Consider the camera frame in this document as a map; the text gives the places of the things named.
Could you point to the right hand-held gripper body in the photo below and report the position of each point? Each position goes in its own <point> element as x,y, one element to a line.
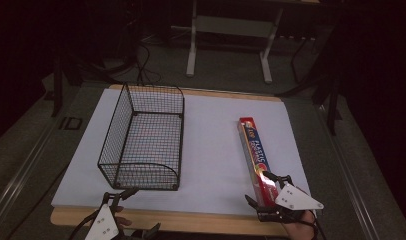
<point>294,200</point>

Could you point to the long red plastic wrap box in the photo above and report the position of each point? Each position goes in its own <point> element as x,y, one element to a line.
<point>254,146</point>

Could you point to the person's right hand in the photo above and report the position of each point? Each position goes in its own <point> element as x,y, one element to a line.
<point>299,228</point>

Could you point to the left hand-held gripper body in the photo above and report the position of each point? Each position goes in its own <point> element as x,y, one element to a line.
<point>102,225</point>

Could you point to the metal floor rail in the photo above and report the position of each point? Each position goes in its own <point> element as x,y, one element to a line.
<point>21,173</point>
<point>351,173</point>

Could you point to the black metal stand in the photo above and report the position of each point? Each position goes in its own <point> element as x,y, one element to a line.
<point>59,86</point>
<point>327,86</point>

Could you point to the black rectangular floor bracket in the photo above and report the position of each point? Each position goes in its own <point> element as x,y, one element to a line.
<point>70,123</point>

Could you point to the white table mat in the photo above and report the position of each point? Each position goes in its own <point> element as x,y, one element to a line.
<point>211,150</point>

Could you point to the person's left hand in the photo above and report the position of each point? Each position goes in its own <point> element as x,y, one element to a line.
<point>122,220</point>

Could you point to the white metal desk frame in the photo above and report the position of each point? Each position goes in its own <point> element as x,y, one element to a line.
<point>229,30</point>

